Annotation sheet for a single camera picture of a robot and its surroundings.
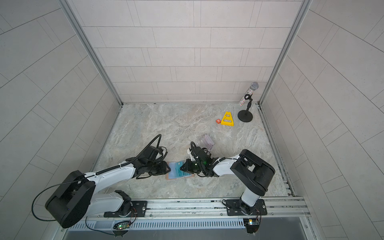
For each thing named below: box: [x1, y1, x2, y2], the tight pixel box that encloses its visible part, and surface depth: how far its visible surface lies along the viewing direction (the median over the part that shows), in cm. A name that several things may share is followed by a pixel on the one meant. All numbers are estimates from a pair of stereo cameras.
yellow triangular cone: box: [220, 111, 234, 127], surface depth 107 cm
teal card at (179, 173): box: [175, 161, 190, 177], surface depth 83 cm
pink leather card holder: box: [166, 159, 194, 180], surface depth 82 cm
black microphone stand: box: [237, 94, 253, 123], surface depth 110 cm
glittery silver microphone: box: [239, 81, 260, 107], surface depth 92 cm
